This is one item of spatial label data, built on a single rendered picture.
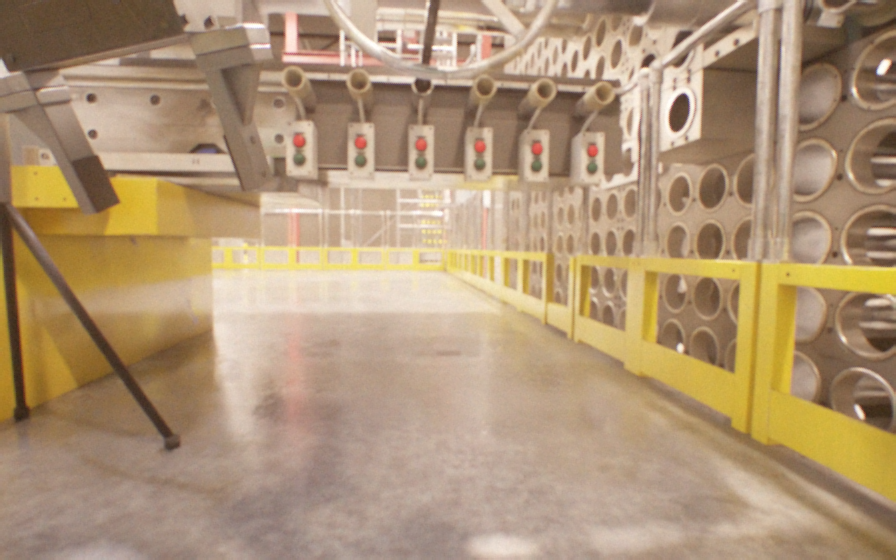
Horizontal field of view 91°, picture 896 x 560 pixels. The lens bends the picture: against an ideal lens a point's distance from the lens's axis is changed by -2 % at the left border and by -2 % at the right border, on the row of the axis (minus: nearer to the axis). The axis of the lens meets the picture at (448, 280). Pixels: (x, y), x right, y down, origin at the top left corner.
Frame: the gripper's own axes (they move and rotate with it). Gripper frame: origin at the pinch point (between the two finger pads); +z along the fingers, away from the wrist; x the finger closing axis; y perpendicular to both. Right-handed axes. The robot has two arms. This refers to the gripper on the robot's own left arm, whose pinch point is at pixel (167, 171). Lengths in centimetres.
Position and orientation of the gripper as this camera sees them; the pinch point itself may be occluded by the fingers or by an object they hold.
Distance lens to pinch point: 40.7
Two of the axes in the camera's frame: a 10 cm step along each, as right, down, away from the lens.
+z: 1.5, 8.8, 4.5
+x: -9.9, 1.1, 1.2
